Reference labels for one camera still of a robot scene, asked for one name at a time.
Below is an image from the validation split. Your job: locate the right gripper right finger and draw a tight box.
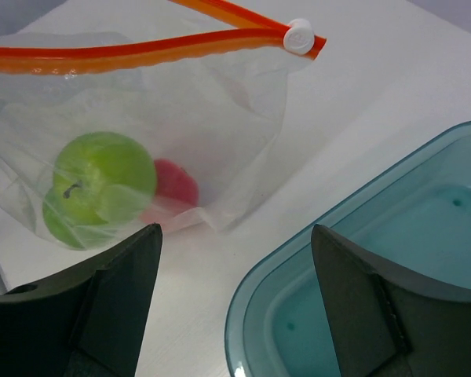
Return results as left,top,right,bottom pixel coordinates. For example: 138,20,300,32
311,225,471,376

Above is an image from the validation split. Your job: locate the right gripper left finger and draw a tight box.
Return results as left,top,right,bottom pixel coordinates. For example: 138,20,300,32
0,225,162,376

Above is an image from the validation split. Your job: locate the teal plastic bin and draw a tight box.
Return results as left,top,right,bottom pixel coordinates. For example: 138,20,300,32
225,121,471,376

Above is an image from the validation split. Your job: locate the red fruit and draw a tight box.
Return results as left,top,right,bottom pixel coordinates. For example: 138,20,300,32
139,159,199,224

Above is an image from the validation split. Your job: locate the clear orange zip top bag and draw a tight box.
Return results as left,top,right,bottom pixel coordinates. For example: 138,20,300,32
0,1,327,249

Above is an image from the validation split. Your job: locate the smooth green apple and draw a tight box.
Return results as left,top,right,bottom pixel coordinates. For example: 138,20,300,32
53,131,157,225

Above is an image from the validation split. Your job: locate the ribbed green fruit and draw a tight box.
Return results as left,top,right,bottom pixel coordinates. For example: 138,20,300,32
42,188,114,250

